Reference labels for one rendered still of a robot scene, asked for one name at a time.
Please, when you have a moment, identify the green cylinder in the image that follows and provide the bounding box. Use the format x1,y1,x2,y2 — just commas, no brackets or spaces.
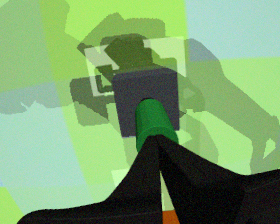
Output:
135,98,179,152

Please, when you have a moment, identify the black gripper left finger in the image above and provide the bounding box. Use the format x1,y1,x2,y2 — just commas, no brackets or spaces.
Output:
16,136,164,224

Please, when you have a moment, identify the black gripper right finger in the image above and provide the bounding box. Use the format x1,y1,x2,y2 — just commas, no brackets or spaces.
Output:
155,134,280,224

